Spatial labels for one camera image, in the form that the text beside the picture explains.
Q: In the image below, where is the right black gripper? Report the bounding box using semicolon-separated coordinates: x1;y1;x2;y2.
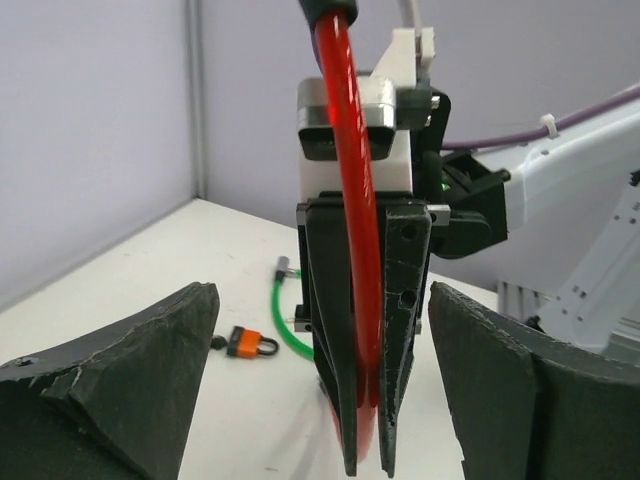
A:
296;87;450;478

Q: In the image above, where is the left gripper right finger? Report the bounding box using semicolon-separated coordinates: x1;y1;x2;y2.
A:
429;282;639;479

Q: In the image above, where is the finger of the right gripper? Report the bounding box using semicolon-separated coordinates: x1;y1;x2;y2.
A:
306;199;358;475

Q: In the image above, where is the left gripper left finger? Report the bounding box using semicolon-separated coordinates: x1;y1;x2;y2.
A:
1;282;220;479

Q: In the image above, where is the green cable lock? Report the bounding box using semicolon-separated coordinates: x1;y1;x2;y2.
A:
269;255;316;360

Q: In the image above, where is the red cable lock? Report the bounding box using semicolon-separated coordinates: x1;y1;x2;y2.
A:
300;1;383;462

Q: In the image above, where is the orange black padlock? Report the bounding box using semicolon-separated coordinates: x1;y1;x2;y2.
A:
226;326;279;359

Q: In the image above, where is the black head key bunch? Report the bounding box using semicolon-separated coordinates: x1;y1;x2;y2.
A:
211;335;227;351

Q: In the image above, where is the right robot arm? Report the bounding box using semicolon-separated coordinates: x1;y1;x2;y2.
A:
295;78;639;479

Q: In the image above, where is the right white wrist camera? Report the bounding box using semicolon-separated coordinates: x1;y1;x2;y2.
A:
296;26;436;200

